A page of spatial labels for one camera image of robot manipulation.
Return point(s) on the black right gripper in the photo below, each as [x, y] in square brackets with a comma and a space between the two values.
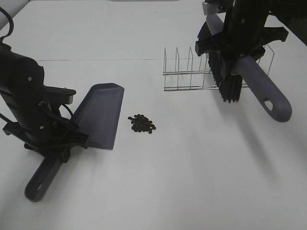
[214, 38]

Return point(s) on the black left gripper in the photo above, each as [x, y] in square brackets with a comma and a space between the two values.
[40, 125]

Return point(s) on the purple hand brush black bristles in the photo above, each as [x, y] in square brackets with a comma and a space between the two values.
[267, 93]

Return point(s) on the purple plastic dustpan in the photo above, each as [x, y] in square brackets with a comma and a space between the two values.
[96, 116]

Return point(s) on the pile of coffee beans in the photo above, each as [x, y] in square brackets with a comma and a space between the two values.
[140, 123]

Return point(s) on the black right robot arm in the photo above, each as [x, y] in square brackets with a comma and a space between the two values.
[241, 14]

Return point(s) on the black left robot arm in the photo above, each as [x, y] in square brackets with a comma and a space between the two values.
[20, 74]

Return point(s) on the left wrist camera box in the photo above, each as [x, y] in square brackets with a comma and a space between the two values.
[58, 95]

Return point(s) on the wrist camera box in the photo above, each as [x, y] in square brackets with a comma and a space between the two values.
[58, 95]
[211, 7]

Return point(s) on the metal wire dish rack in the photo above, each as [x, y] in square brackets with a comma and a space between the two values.
[188, 72]

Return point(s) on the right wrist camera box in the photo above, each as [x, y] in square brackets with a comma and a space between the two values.
[211, 7]

